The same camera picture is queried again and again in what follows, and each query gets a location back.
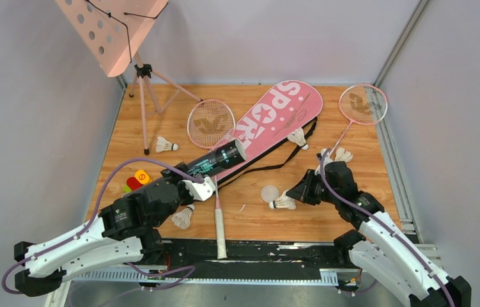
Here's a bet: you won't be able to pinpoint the pink badminton racket left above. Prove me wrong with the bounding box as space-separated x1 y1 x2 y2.
187 99 235 260

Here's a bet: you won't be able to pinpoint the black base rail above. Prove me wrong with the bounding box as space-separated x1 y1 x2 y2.
154 239 361 281

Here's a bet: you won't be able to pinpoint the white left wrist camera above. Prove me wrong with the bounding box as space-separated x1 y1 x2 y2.
183 176 217 201

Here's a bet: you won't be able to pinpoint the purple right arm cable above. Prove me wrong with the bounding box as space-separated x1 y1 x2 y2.
319 148 456 307

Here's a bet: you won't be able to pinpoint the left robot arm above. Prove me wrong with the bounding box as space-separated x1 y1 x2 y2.
14 170 213 297

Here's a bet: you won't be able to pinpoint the white shuttlecock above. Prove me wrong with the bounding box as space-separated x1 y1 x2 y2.
155 136 179 153
171 204 195 230
287 127 309 150
334 147 353 162
268 190 296 210

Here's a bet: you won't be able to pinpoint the colourful toy blocks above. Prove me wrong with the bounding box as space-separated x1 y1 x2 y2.
123 169 152 194

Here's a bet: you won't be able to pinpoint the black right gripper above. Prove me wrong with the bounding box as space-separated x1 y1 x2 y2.
286 169 339 206

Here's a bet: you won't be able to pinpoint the pink racket cover bag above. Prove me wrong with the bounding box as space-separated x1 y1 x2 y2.
205 80 323 187

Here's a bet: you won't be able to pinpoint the translucent tube lid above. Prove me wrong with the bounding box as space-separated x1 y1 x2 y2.
260 185 280 203

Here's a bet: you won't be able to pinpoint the black shuttlecock tube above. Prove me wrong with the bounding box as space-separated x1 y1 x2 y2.
174 139 247 177

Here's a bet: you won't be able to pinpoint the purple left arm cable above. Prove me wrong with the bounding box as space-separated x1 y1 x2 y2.
1 157 205 295

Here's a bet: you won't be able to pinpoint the pink badminton racket right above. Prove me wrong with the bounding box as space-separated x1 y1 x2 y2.
320 83 389 161

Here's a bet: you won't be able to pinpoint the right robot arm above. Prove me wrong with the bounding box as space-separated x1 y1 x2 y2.
283 161 472 306

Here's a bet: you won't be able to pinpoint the pink badminton racket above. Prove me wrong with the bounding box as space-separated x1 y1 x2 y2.
320 83 389 161
187 99 235 260

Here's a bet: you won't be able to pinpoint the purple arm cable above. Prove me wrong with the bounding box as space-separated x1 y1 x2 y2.
319 148 456 307
1 157 205 295

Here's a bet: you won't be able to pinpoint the pink music stand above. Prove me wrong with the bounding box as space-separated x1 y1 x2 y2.
56 0 203 155

